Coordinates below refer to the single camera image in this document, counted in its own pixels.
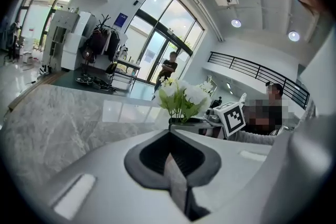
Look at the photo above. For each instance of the blue poster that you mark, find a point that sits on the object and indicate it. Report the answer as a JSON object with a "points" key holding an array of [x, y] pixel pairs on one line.
{"points": [[121, 19]]}

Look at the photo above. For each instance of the white cabinet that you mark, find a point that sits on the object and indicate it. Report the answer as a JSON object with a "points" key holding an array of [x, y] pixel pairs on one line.
{"points": [[71, 42]]}

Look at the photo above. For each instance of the white artificial flowers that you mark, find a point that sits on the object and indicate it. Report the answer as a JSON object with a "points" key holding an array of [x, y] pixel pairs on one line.
{"points": [[194, 94]]}

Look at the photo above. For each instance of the coat rack with clothes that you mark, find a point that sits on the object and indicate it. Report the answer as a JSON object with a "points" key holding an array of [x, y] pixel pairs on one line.
{"points": [[99, 39]]}

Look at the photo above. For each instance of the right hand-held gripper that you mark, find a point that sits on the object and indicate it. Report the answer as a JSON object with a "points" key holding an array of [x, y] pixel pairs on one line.
{"points": [[233, 119]]}

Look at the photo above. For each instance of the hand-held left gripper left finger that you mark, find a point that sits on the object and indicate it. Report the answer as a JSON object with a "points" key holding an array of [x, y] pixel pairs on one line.
{"points": [[105, 178]]}

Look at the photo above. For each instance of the gray marble table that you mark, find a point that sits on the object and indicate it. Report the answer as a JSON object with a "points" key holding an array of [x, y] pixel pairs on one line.
{"points": [[65, 123]]}

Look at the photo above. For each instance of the glass entrance door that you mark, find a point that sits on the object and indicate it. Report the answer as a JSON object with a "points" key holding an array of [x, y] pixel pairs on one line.
{"points": [[36, 21]]}

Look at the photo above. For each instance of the large arched glass window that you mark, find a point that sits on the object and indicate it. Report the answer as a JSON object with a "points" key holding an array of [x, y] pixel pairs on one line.
{"points": [[168, 15]]}

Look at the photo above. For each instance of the black railing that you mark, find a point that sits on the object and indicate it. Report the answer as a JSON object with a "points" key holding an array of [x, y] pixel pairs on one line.
{"points": [[260, 67]]}

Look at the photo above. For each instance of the white cart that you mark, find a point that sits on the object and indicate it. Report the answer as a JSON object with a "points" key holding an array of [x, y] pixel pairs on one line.
{"points": [[122, 84]]}

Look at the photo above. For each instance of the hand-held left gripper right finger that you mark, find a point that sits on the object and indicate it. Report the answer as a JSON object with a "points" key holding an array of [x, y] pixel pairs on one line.
{"points": [[231, 165]]}

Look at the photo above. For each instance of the person's right forearm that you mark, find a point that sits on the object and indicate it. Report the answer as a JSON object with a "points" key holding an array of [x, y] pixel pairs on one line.
{"points": [[252, 137]]}

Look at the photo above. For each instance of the round lamp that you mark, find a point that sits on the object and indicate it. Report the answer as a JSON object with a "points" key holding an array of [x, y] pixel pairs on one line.
{"points": [[236, 23], [294, 36]]}

